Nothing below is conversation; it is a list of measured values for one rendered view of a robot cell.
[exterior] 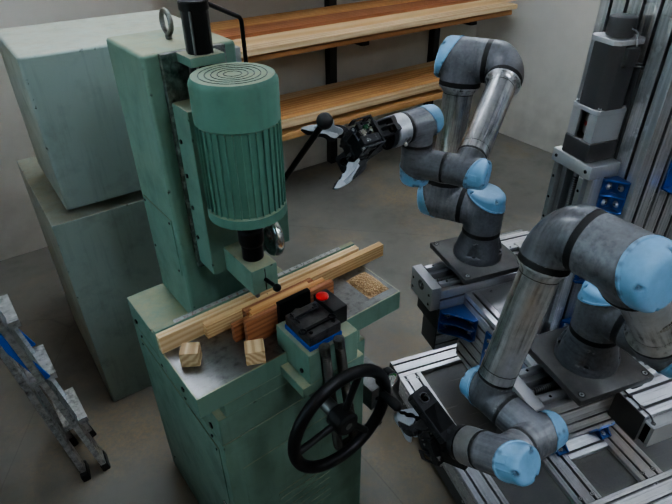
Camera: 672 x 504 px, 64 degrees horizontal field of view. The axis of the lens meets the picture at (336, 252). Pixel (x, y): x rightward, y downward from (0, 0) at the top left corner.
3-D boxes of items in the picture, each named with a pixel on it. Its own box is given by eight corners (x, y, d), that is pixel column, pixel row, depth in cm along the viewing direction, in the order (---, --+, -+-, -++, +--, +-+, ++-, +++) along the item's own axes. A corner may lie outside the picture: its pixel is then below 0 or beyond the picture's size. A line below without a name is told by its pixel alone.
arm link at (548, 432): (531, 388, 111) (495, 406, 105) (578, 426, 103) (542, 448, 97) (520, 416, 115) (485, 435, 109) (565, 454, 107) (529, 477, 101)
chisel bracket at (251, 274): (254, 301, 129) (251, 272, 124) (226, 274, 138) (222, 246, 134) (280, 289, 133) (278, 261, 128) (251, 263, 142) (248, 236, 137)
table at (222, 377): (219, 449, 112) (216, 430, 109) (160, 364, 132) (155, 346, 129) (425, 326, 143) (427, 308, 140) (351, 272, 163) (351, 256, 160)
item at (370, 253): (208, 339, 131) (206, 326, 129) (204, 334, 132) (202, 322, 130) (383, 255, 160) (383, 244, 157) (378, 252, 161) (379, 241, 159)
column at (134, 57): (193, 322, 151) (138, 56, 110) (160, 284, 165) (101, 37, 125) (262, 291, 162) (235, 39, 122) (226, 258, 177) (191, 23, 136)
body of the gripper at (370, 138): (349, 119, 115) (390, 106, 121) (333, 140, 122) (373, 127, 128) (366, 149, 114) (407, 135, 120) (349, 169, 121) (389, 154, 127)
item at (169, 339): (162, 354, 127) (158, 338, 124) (159, 349, 128) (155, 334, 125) (358, 262, 157) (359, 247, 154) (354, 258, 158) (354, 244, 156)
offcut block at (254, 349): (245, 352, 127) (243, 340, 125) (264, 349, 128) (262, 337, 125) (246, 366, 123) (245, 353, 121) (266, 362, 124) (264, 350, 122)
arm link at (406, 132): (386, 123, 130) (403, 152, 129) (372, 128, 128) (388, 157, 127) (402, 105, 124) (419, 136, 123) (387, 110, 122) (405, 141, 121)
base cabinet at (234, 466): (250, 592, 167) (221, 449, 127) (171, 462, 205) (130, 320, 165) (361, 506, 190) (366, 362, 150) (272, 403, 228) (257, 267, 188)
